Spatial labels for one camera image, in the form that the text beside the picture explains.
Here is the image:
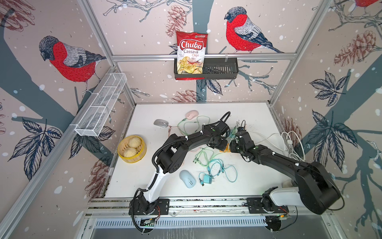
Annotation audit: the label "light blue wireless mouse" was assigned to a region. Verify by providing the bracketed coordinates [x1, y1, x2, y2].
[179, 170, 196, 189]

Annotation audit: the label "teal multi-head charging cable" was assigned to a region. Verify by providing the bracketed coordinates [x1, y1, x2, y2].
[198, 158, 238, 186]

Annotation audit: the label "teal USB charger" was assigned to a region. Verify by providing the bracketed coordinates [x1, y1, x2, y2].
[200, 174, 213, 186]

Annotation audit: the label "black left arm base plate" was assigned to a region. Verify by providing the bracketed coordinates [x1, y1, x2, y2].
[128, 198, 170, 216]

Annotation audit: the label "yellow bamboo steamer basket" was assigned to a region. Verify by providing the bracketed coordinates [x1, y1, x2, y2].
[117, 135, 147, 163]

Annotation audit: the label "white power strip cords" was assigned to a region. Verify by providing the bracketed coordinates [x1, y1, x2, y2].
[247, 130, 306, 163]

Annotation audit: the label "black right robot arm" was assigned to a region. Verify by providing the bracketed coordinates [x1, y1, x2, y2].
[229, 126, 343, 215]

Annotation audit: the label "white steamed bun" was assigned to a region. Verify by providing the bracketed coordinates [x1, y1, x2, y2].
[123, 147, 138, 158]
[128, 136, 142, 148]

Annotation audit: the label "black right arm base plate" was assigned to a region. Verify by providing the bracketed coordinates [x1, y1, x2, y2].
[245, 197, 289, 214]

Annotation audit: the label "white wire wall shelf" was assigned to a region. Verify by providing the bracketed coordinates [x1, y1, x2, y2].
[75, 73, 127, 137]

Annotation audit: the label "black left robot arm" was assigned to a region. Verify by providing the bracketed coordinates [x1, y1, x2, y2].
[129, 112, 231, 217]

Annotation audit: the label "Chuba cassava chips bag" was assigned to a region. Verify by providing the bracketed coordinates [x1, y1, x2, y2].
[176, 31, 208, 74]

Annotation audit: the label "aluminium front rail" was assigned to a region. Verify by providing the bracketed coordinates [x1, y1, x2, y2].
[83, 196, 315, 230]

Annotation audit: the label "orange power strip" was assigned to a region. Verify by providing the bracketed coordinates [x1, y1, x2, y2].
[222, 144, 231, 153]

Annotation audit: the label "aluminium frame corner post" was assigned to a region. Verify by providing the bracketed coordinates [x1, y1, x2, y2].
[77, 0, 137, 106]

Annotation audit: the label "silver wireless mouse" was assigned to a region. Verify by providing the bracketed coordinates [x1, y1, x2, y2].
[154, 119, 169, 128]

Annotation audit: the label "black wire wall basket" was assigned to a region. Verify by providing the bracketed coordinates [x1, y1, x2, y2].
[174, 58, 239, 80]

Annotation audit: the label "aluminium back crossbar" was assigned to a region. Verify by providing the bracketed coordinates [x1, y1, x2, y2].
[111, 53, 297, 62]

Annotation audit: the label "pink wireless mouse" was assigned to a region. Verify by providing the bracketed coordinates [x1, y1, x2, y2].
[185, 110, 199, 120]

